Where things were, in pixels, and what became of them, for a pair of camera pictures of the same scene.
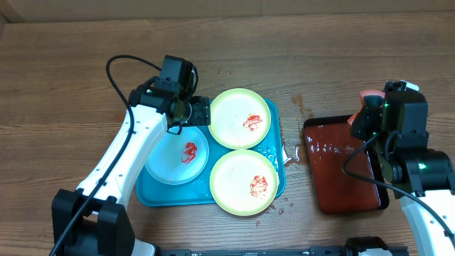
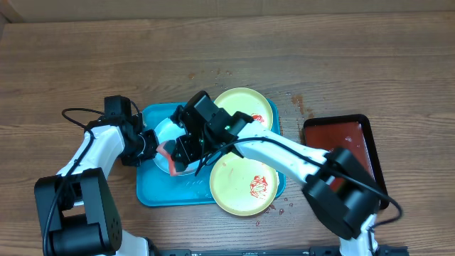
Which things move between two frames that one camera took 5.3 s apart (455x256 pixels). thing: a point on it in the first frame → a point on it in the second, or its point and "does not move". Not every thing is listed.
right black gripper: x=365 y=116 → x=181 y=153
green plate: x=244 y=183 does not move
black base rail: x=349 y=250 does not move
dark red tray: x=329 y=144 does not move
